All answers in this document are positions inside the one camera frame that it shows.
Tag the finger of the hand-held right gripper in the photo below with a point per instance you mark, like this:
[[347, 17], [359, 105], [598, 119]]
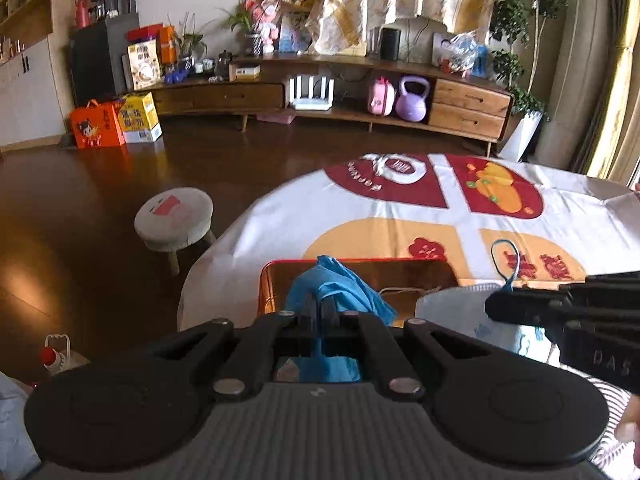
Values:
[[525, 307], [610, 281]]

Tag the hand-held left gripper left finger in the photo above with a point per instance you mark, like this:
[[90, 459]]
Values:
[[306, 322]]

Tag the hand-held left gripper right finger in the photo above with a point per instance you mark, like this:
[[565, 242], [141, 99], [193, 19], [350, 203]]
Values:
[[336, 322]]

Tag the blue glove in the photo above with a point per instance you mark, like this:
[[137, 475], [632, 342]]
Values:
[[340, 280]]

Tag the red box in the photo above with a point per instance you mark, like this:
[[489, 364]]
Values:
[[272, 290]]

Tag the blue cartoon face mask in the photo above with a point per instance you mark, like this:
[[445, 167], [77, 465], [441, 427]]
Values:
[[450, 310]]

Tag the person's right hand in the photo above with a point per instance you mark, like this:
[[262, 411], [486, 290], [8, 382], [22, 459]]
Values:
[[627, 432]]

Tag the striped cloth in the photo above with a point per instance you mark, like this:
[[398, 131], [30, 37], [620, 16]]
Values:
[[607, 410]]

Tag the yellow curtain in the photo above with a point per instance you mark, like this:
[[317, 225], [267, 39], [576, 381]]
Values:
[[615, 110]]

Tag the potted plant white pot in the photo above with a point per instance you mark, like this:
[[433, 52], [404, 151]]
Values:
[[520, 135]]

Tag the round cushioned stool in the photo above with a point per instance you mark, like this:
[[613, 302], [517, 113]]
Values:
[[172, 210]]

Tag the pink flat object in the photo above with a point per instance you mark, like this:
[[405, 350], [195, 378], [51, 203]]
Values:
[[275, 118]]

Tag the wooden TV cabinet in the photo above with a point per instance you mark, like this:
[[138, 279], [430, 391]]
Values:
[[465, 95]]

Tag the pink toy case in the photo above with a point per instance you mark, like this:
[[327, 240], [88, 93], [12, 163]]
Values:
[[381, 100]]

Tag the white router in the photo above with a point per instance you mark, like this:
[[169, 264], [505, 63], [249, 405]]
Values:
[[310, 95]]

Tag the purple kettlebell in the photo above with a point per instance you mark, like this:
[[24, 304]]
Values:
[[411, 105]]

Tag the white bottle red cap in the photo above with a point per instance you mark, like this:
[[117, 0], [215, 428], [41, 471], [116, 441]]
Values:
[[60, 360]]

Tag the beige small box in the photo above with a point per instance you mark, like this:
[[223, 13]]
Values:
[[245, 72]]

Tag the clear plastic bag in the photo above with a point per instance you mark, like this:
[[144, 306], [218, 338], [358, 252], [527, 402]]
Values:
[[462, 50]]

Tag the yellow carton box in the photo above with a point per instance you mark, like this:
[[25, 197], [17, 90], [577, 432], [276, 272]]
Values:
[[140, 115]]

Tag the dark teapot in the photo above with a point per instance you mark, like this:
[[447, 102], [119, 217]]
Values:
[[224, 65]]

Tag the blue toy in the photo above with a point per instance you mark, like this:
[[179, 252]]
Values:
[[176, 77]]

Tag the small potted plant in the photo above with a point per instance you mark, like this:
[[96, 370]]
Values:
[[254, 45]]

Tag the black speaker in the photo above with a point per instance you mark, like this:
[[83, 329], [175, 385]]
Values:
[[390, 45]]

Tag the orange gift box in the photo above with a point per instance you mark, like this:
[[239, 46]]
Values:
[[95, 127]]

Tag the thin leafy potted plant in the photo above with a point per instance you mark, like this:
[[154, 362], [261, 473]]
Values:
[[187, 45]]

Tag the white plastic bag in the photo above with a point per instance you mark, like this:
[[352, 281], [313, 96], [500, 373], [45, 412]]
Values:
[[15, 420]]

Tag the pink plush bouquet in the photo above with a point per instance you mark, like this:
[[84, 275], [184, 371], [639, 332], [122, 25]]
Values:
[[267, 15]]

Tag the orange paper bag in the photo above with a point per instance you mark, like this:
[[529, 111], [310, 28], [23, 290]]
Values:
[[167, 45]]

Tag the black cabinet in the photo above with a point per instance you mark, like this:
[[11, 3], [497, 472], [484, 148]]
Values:
[[100, 60]]

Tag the white cabinet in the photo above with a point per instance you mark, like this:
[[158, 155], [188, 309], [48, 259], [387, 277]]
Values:
[[30, 100]]

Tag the blue picture frame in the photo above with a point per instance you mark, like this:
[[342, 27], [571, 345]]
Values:
[[295, 32]]

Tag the wooden wall shelf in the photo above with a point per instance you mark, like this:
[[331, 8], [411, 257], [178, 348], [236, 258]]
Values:
[[30, 20]]

